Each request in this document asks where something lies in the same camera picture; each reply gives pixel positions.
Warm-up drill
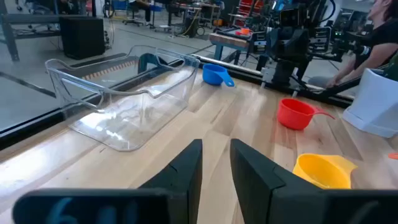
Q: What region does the blue measuring cup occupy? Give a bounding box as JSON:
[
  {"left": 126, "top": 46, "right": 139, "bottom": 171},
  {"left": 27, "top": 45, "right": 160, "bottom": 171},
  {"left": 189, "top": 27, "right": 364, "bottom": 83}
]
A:
[{"left": 202, "top": 63, "right": 236, "bottom": 88}]

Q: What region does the black office chair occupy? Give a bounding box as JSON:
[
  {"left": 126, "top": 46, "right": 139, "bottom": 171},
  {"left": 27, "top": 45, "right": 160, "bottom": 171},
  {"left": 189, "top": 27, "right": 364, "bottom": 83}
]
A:
[{"left": 122, "top": 2, "right": 147, "bottom": 27}]

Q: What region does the person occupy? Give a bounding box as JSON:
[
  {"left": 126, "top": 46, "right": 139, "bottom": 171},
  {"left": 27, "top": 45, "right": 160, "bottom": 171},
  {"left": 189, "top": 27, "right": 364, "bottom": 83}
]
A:
[{"left": 326, "top": 0, "right": 398, "bottom": 90}]

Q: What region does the black floor mat striped edge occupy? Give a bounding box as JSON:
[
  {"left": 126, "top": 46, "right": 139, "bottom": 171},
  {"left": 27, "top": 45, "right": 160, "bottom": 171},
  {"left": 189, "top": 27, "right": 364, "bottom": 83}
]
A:
[{"left": 70, "top": 52, "right": 141, "bottom": 82}]

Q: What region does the wooden workbench with blue legs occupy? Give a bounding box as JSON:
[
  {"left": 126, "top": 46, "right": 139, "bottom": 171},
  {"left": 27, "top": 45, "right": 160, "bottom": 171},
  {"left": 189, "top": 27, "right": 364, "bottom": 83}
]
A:
[{"left": 208, "top": 27, "right": 268, "bottom": 62}]

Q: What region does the clear plastic basket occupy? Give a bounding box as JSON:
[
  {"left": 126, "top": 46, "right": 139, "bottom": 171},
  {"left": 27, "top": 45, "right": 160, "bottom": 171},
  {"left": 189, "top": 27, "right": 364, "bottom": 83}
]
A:
[{"left": 45, "top": 45, "right": 201, "bottom": 152}]

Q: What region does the black cabinet box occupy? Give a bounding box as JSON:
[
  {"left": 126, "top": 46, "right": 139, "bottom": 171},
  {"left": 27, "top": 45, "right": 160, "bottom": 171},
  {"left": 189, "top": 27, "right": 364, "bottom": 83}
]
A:
[{"left": 58, "top": 16, "right": 106, "bottom": 60}]

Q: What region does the red measuring cup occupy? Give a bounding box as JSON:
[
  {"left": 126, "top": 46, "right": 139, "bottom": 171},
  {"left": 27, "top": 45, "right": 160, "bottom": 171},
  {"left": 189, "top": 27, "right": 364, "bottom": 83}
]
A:
[{"left": 277, "top": 98, "right": 336, "bottom": 131}]

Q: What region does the grey metal table frame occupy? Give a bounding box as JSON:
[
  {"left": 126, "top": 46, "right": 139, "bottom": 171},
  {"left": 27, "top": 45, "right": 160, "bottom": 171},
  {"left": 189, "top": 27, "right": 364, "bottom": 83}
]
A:
[{"left": 0, "top": 0, "right": 97, "bottom": 62}]

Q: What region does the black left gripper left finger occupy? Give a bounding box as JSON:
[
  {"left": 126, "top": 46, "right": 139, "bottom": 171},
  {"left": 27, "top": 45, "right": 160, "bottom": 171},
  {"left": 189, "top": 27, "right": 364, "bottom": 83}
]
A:
[{"left": 12, "top": 139, "right": 203, "bottom": 224}]

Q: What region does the white plastic container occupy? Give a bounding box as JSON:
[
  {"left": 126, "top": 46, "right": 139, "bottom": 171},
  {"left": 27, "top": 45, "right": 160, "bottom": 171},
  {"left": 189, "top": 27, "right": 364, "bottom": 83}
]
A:
[{"left": 343, "top": 68, "right": 398, "bottom": 139}]

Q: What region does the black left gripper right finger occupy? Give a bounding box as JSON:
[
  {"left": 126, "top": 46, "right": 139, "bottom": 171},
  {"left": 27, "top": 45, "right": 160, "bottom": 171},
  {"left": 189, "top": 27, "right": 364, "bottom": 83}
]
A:
[{"left": 229, "top": 138, "right": 398, "bottom": 224}]

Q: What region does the yellow measuring cup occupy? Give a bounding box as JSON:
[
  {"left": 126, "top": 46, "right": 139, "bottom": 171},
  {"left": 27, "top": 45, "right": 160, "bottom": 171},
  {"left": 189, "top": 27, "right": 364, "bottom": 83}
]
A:
[{"left": 292, "top": 153, "right": 358, "bottom": 190}]

